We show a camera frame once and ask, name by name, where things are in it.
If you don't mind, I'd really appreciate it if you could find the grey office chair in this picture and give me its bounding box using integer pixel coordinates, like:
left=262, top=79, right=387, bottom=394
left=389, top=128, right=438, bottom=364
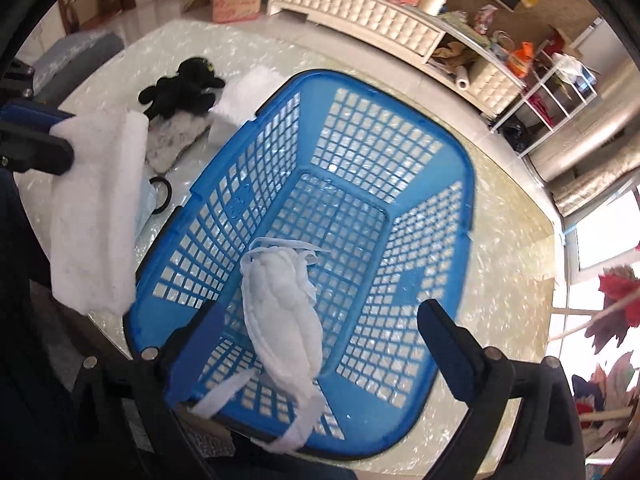
left=30, top=30, right=125, bottom=106

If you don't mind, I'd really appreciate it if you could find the beige curtain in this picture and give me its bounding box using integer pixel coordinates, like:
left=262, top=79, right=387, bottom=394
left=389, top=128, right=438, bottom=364
left=525, top=58, right=639, bottom=218

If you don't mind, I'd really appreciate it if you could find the blue plastic laundry basket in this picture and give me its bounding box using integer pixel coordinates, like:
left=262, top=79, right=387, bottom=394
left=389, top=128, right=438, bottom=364
left=124, top=70, right=475, bottom=460

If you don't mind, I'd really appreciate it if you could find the cardboard box on floor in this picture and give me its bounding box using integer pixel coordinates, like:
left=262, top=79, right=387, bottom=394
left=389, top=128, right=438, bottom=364
left=212, top=0, right=262, bottom=24

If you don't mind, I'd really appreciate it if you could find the light blue folded cloth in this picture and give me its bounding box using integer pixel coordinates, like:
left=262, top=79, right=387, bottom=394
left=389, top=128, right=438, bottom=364
left=134, top=178, right=157, bottom=238

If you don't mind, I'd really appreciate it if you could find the white knotted cloth bundle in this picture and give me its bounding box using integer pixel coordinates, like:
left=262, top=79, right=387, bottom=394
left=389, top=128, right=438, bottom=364
left=188, top=237, right=332, bottom=454

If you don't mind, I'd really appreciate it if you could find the black plush toy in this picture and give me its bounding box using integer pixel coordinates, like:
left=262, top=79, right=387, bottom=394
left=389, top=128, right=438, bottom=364
left=138, top=56, right=226, bottom=120

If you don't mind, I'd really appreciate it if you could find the grey white fluffy cloth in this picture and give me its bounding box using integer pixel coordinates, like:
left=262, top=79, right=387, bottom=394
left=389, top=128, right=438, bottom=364
left=145, top=112, right=210, bottom=174

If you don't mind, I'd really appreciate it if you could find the white metal shelf rack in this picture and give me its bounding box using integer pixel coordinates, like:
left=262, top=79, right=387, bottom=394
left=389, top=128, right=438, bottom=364
left=489, top=28, right=600, bottom=158

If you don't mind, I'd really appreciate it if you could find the white textured towel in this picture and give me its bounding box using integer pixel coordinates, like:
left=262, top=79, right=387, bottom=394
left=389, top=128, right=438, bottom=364
left=207, top=65, right=286, bottom=148

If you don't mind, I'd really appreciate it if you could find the white foam sponge block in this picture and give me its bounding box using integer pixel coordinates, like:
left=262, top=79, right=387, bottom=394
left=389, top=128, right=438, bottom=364
left=50, top=107, right=149, bottom=315

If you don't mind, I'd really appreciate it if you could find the white paper roll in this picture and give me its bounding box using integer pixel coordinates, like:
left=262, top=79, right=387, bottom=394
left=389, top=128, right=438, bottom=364
left=454, top=65, right=470, bottom=92

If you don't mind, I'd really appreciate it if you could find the cream tufted tv cabinet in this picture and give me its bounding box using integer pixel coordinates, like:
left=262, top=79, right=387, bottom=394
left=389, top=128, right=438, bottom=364
left=267, top=0, right=523, bottom=118

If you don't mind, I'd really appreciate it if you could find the wooden clothes drying rack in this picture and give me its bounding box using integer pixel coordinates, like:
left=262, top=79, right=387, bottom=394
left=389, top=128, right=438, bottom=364
left=546, top=244, right=640, bottom=456

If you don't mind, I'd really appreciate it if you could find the cream pillar candle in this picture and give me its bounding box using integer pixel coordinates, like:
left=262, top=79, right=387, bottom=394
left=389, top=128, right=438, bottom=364
left=416, top=0, right=447, bottom=16

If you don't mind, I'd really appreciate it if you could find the orange detergent bag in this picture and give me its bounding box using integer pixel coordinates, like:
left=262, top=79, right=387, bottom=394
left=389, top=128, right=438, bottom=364
left=506, top=41, right=534, bottom=79

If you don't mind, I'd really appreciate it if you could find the black hair band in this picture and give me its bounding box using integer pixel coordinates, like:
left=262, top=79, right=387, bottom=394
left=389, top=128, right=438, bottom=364
left=149, top=176, right=172, bottom=216

